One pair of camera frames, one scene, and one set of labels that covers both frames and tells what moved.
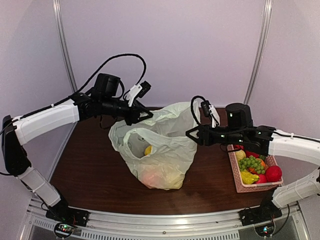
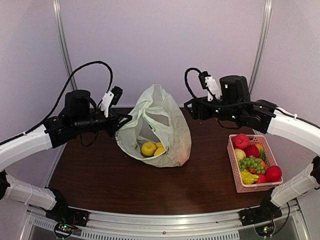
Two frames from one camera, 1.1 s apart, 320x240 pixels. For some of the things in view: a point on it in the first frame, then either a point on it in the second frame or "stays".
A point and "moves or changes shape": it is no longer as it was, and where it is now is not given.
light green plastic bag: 157,146 moves or changes shape
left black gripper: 132,117 → 113,120
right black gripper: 208,141 → 197,102
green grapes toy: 246,163 stays
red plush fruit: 273,174 stays
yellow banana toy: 248,178 stays
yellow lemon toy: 148,150 → 159,151
